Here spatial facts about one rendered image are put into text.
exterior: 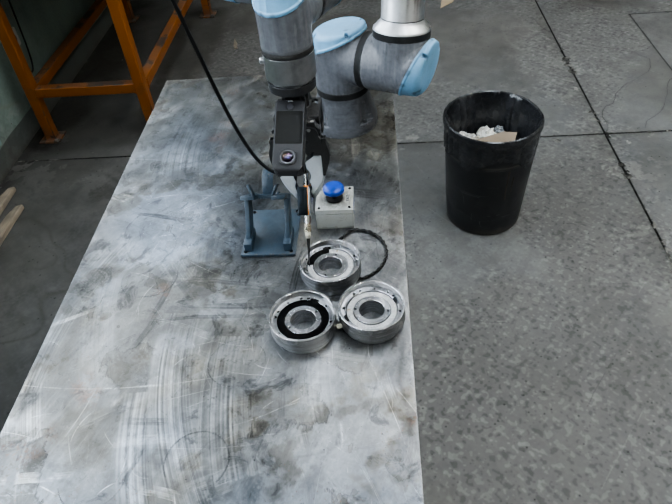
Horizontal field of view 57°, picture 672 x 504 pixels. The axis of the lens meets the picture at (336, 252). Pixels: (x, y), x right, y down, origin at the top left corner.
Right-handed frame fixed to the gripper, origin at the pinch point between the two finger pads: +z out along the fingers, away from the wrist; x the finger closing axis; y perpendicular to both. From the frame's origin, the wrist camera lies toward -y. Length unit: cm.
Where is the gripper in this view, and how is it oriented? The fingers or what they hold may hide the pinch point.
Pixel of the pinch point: (305, 193)
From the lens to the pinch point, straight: 103.6
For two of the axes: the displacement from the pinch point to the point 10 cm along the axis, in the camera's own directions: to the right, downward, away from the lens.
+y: 0.5, -6.9, 7.2
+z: 0.7, 7.3, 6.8
